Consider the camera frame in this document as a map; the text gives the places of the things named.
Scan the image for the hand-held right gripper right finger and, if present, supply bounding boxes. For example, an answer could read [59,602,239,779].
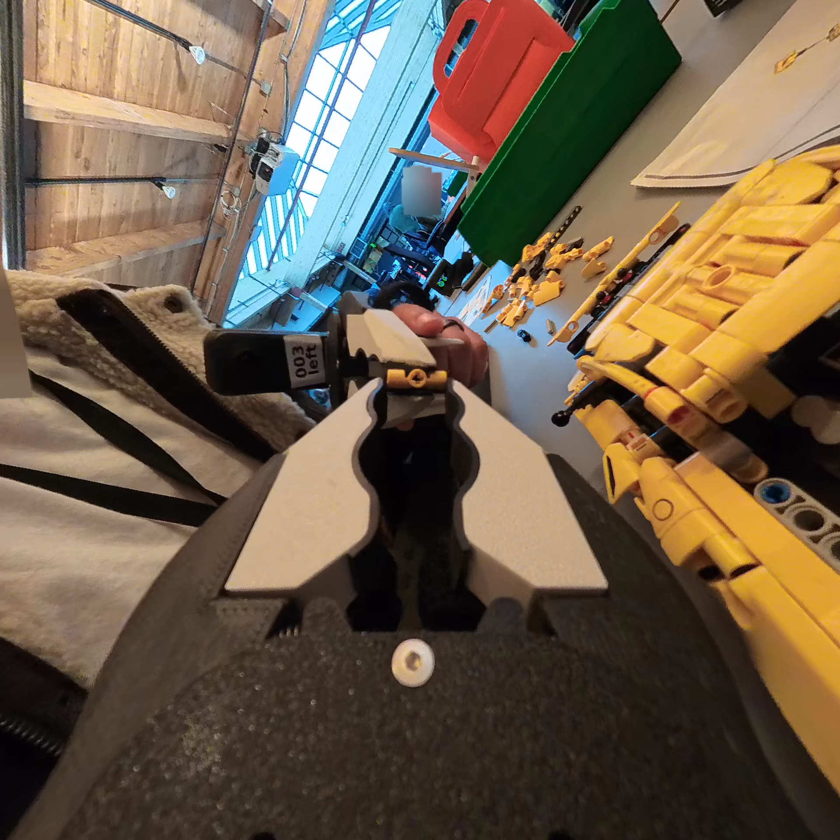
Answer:
[446,379,608,611]

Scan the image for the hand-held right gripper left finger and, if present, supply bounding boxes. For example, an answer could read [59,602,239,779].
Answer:
[225,377,385,614]

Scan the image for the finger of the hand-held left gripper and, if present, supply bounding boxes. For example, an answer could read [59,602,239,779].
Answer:
[386,389,448,429]
[346,308,438,370]

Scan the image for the yellow toy brick car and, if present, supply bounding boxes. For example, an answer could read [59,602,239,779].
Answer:
[550,144,840,798]

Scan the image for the instruction booklet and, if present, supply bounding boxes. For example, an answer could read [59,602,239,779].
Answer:
[631,0,840,190]

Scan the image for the person's left hand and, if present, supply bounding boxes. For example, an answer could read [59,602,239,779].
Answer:
[392,304,491,432]

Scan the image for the black device green lights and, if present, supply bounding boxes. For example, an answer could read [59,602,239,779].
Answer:
[430,252,475,298]

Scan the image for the yellow printed leaflet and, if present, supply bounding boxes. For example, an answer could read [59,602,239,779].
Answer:
[458,276,494,317]

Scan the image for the person's fleece-lined jacket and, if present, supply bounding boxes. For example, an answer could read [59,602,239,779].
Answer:
[0,268,317,840]

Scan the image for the pile of yellow bricks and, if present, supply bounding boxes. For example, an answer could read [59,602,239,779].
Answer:
[482,233,616,330]

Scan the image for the wooden articulated stand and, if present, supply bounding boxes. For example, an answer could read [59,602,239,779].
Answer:
[388,146,481,194]

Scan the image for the white hanging ceiling unit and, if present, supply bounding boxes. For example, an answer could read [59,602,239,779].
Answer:
[248,133,301,196]

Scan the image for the person's white sweater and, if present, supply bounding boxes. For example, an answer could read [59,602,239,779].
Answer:
[0,348,270,686]

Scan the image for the black long brick beam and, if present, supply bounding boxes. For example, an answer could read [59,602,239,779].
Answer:
[537,205,584,256]

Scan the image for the green storage bin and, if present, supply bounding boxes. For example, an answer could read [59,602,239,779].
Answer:
[457,0,683,266]

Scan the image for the red plastic tote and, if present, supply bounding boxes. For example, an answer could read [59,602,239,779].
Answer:
[428,0,576,165]

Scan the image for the black strap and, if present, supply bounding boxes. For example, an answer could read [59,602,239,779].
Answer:
[0,369,227,528]

